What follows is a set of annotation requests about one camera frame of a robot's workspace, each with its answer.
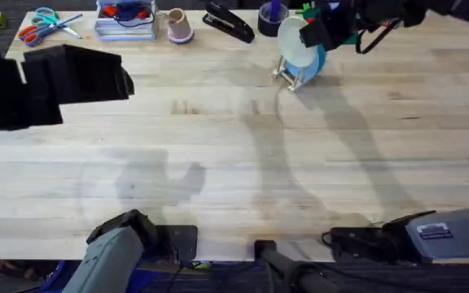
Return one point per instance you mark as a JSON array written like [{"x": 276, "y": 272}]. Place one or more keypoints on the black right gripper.
[{"x": 360, "y": 14}]

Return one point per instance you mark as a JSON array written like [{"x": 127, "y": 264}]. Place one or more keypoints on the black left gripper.
[{"x": 2, "y": 101}]

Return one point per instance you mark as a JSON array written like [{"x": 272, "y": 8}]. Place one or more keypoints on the white plate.
[{"x": 293, "y": 45}]

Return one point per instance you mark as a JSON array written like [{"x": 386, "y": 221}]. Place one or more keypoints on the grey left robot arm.
[{"x": 108, "y": 260}]

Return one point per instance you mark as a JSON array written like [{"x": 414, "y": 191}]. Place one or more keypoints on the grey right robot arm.
[{"x": 454, "y": 240}]

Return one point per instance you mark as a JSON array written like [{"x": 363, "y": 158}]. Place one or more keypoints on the small metal peg rack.
[{"x": 289, "y": 79}]

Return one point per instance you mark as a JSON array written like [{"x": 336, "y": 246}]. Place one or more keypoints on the blue plate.
[{"x": 311, "y": 67}]

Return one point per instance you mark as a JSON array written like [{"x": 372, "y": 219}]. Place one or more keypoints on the green board with blocks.
[{"x": 308, "y": 10}]

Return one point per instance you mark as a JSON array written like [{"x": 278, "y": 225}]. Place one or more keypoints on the black tape roll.
[{"x": 268, "y": 26}]

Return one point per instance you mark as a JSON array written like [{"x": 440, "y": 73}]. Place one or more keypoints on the purple marker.
[{"x": 275, "y": 10}]

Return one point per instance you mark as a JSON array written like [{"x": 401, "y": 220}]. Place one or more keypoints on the clear box with tools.
[{"x": 125, "y": 22}]

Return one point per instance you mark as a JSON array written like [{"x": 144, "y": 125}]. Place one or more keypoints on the clear plastic cup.
[{"x": 162, "y": 22}]

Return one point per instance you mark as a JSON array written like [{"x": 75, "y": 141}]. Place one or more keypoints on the black stapler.
[{"x": 228, "y": 24}]

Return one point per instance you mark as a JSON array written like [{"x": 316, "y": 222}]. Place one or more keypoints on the pink cup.
[{"x": 179, "y": 28}]

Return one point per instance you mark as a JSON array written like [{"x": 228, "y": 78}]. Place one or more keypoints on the black clamp post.
[{"x": 287, "y": 266}]

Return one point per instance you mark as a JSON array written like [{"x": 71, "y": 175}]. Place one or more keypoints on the black rail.
[{"x": 226, "y": 278}]

